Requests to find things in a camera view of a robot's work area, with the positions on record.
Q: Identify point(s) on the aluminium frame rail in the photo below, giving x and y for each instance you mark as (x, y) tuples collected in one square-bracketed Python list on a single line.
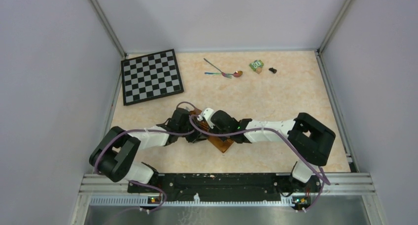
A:
[(103, 191)]

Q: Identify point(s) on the iridescent metal fork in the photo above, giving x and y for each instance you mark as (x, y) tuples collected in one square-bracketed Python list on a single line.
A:
[(219, 70)]

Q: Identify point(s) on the iridescent metal spoon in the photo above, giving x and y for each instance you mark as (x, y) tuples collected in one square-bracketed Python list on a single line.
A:
[(235, 74)]

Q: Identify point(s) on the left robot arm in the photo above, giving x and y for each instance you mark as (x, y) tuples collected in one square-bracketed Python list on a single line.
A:
[(115, 154)]

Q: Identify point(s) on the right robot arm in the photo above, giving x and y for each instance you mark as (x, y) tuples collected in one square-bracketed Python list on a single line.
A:
[(306, 136)]

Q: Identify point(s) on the small black object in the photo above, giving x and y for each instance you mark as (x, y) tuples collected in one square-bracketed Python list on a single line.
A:
[(273, 70)]

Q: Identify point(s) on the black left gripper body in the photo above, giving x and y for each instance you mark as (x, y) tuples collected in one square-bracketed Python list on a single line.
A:
[(193, 137)]

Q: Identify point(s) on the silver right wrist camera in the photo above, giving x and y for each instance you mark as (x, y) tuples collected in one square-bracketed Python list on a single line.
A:
[(206, 116)]

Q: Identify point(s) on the green numbered wooden block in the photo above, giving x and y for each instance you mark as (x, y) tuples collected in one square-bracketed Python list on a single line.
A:
[(256, 66)]

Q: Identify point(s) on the brown cloth napkin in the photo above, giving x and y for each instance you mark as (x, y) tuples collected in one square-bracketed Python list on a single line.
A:
[(221, 143)]

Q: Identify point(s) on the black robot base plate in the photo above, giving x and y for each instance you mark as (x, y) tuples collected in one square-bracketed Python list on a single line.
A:
[(232, 187)]

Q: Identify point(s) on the black white checkerboard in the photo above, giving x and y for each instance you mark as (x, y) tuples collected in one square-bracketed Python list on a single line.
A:
[(150, 77)]

